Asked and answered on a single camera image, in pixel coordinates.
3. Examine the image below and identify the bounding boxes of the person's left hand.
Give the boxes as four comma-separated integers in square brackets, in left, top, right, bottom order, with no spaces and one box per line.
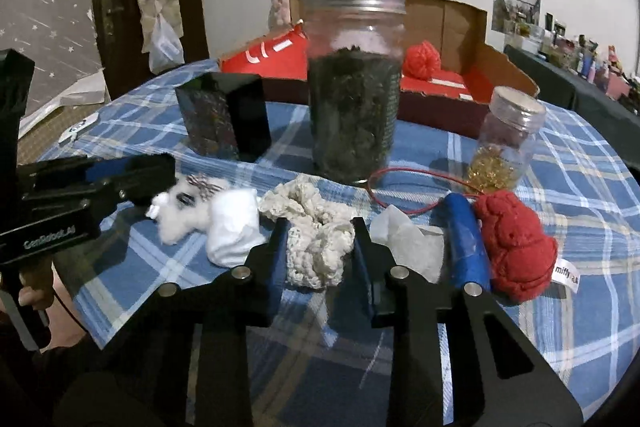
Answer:
[15,268,57,313]

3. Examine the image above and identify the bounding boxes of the small glass jar gold contents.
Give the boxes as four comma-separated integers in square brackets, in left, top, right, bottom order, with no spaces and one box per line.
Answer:
[467,86,548,196]

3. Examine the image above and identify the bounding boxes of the large glass jar dark contents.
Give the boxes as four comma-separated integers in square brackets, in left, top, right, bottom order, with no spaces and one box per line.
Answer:
[300,0,407,186]

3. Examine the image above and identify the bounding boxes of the blue fabric roll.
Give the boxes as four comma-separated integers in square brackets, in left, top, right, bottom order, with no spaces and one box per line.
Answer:
[440,193,492,294]

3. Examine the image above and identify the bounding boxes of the white card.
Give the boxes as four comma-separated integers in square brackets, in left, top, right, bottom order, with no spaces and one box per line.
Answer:
[57,117,101,144]

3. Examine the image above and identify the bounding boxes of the coral mesh bath pouf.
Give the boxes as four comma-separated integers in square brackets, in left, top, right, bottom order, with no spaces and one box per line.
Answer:
[402,40,443,80]

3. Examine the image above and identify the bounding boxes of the white sock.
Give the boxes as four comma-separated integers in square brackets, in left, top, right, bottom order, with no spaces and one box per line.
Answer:
[206,188,268,268]

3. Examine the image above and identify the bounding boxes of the dark green covered table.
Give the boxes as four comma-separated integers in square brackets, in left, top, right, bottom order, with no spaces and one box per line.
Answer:
[504,44,640,142]

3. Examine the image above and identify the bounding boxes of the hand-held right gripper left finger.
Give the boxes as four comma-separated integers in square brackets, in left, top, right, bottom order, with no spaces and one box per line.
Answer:
[100,217,291,427]

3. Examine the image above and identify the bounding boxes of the blue checkered tablecloth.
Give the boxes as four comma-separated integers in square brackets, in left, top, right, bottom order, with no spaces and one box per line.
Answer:
[37,57,640,427]

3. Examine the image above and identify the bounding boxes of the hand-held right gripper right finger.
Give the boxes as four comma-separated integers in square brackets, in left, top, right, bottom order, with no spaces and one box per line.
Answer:
[350,217,583,427]

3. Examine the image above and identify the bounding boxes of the cream crochet scrunchie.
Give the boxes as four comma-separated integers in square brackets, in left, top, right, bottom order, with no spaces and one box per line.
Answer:
[259,174,359,291]

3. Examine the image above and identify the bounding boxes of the white fluffy star hair clip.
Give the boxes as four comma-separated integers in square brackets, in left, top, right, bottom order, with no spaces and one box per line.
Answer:
[145,174,232,246]

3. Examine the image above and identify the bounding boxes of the black box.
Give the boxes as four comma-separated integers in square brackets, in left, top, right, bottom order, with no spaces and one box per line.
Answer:
[175,73,272,162]

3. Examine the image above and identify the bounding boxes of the row of bottles and trinkets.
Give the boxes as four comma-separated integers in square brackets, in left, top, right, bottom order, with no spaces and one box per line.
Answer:
[492,0,640,112]

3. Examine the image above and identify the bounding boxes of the white tissue paper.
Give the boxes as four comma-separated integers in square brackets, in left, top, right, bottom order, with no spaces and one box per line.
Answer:
[369,205,446,284]

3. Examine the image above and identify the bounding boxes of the cardboard box with red lining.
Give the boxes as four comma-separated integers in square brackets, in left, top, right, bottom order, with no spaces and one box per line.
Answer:
[218,0,541,140]

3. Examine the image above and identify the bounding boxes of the red plush toy with cord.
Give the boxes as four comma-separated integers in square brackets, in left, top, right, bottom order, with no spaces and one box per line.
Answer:
[367,167,581,304]

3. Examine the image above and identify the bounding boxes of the clear plastic bag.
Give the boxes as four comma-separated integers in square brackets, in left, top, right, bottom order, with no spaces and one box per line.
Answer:
[148,14,186,75]

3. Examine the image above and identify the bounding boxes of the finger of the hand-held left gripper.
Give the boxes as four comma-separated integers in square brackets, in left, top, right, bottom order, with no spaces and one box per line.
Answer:
[25,184,163,228]
[20,153,177,190]

